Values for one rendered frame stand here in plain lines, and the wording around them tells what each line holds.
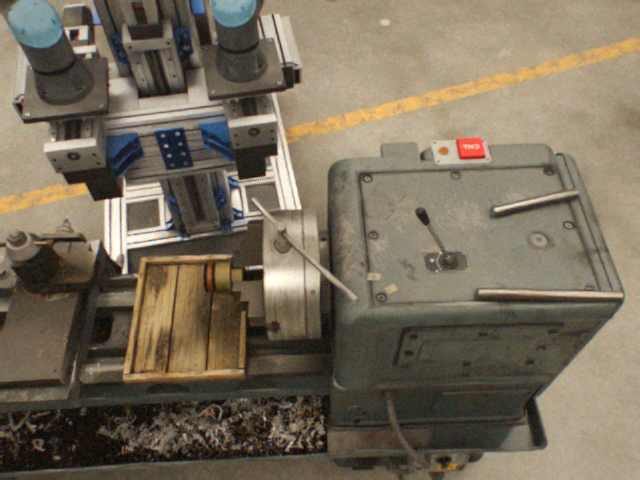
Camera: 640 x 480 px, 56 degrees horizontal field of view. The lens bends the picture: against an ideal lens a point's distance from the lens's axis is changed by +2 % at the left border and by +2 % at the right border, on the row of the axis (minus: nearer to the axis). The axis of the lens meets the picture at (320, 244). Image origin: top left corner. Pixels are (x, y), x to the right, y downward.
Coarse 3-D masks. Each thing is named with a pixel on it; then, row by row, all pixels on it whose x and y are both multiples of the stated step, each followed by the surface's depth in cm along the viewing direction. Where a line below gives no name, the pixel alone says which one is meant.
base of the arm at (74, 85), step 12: (36, 72) 159; (48, 72) 157; (60, 72) 158; (72, 72) 160; (84, 72) 164; (36, 84) 162; (48, 84) 160; (60, 84) 160; (72, 84) 162; (84, 84) 165; (48, 96) 162; (60, 96) 162; (72, 96) 163; (84, 96) 166
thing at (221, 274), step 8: (208, 264) 141; (216, 264) 141; (224, 264) 140; (232, 264) 142; (208, 272) 140; (216, 272) 139; (224, 272) 139; (232, 272) 141; (240, 272) 141; (208, 280) 139; (216, 280) 139; (224, 280) 139; (232, 280) 140; (240, 280) 140; (208, 288) 140; (216, 288) 140; (224, 288) 140
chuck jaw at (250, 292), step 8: (232, 288) 138; (240, 288) 138; (248, 288) 138; (256, 288) 138; (240, 296) 137; (248, 296) 137; (256, 296) 137; (248, 304) 137; (256, 304) 135; (264, 304) 135; (248, 312) 134; (256, 312) 134; (264, 312) 134; (256, 320) 134; (264, 320) 134; (272, 328) 134
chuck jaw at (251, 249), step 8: (248, 224) 138; (256, 224) 138; (248, 232) 138; (256, 232) 138; (240, 240) 141; (248, 240) 139; (256, 240) 139; (240, 248) 139; (248, 248) 139; (256, 248) 139; (232, 256) 140; (240, 256) 140; (248, 256) 140; (256, 256) 140; (240, 264) 141; (248, 264) 141; (256, 264) 141
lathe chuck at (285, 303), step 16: (288, 224) 133; (272, 240) 130; (272, 256) 129; (288, 256) 129; (272, 272) 128; (288, 272) 128; (272, 288) 128; (288, 288) 128; (304, 288) 128; (272, 304) 129; (288, 304) 129; (304, 304) 129; (272, 320) 131; (288, 320) 131; (304, 320) 132; (272, 336) 136; (288, 336) 137; (304, 336) 137
